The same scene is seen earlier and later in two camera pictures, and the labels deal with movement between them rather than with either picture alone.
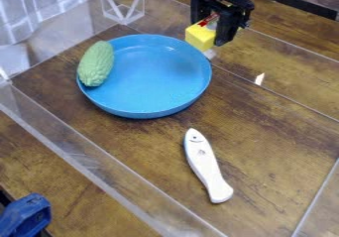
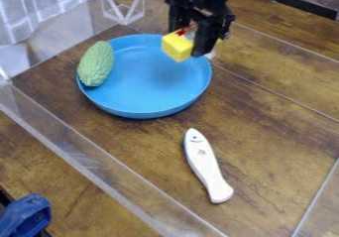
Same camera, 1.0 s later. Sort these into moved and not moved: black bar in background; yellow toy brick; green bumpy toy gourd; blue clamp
Moved: yellow toy brick
Not moved: blue clamp; green bumpy toy gourd; black bar in background
